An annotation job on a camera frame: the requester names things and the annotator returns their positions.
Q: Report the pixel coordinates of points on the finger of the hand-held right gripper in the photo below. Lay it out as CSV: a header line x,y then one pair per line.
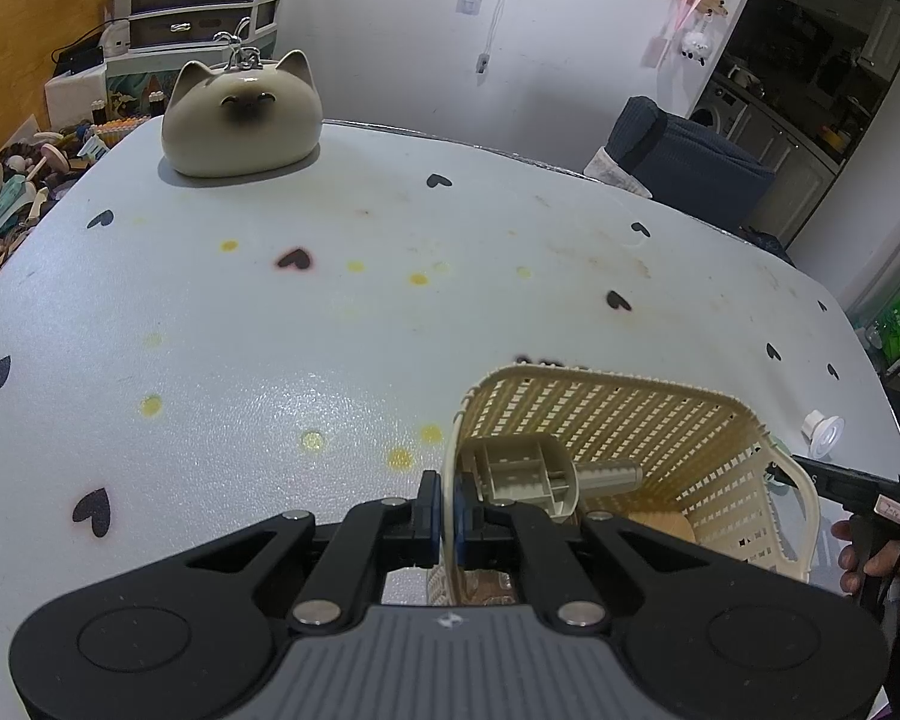
x,y
821,480

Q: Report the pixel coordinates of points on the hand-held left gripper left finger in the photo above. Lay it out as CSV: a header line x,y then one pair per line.
x,y
426,517

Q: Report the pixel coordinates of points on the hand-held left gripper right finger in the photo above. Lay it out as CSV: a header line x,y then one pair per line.
x,y
463,525

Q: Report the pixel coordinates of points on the round tan wooden coaster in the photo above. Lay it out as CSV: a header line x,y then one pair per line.
x,y
664,526

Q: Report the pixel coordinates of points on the cream plastic lattice basket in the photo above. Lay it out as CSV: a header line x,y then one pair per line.
x,y
607,409

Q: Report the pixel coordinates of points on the person's right hand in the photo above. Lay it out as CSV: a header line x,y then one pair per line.
x,y
885,566

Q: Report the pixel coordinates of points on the white round plastic piece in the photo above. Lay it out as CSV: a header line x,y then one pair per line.
x,y
825,431

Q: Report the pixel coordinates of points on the white heart-print table mat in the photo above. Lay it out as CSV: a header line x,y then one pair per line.
x,y
420,300

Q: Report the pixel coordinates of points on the dark blue armchair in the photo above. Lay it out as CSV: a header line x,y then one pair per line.
x,y
690,165

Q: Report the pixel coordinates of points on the white cloth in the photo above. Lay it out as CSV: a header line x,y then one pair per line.
x,y
611,169

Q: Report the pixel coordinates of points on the washing machine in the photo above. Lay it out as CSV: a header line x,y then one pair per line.
x,y
724,109

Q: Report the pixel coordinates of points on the beige ceramic cat figure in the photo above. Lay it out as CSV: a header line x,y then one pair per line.
x,y
217,142

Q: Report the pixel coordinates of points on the white sheep plush toy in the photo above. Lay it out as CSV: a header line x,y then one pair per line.
x,y
696,45

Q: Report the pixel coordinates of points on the pile of household clutter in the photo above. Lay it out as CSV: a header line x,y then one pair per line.
x,y
15,187

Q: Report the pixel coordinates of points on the white low cabinet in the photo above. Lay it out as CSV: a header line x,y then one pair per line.
x,y
71,101

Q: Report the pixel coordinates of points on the black electronic device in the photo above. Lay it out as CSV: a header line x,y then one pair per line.
x,y
81,60

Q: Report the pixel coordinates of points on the orange wooden board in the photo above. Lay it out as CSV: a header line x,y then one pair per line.
x,y
15,52

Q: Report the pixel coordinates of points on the white wall socket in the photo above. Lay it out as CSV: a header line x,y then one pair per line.
x,y
469,4

